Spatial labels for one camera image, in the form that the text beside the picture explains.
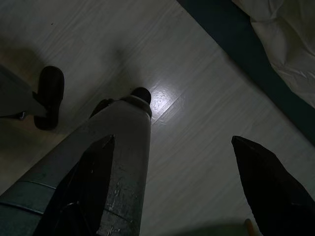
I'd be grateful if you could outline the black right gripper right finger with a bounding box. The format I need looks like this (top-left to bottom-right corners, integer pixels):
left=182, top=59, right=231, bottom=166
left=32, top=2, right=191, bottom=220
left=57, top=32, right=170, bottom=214
left=231, top=136, right=315, bottom=236

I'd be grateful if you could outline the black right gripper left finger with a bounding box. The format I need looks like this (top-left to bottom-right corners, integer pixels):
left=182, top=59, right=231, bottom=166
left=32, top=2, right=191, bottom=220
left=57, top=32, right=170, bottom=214
left=34, top=134, right=115, bottom=236

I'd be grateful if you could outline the silver robot right leg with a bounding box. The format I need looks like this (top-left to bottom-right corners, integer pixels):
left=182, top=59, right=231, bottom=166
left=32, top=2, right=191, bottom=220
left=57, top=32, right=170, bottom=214
left=0, top=95, right=152, bottom=236

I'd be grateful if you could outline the black robot left foot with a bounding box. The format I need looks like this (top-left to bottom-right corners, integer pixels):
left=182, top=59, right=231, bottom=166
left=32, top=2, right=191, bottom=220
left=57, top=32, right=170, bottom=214
left=33, top=65, right=65, bottom=130

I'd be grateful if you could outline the white bed sheet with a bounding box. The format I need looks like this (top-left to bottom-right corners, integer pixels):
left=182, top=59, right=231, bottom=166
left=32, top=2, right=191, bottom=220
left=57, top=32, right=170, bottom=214
left=232, top=0, right=315, bottom=109

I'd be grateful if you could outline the dark teal bed frame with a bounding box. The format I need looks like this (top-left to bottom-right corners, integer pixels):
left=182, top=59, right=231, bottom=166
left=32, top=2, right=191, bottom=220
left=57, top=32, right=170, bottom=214
left=176, top=0, right=315, bottom=146

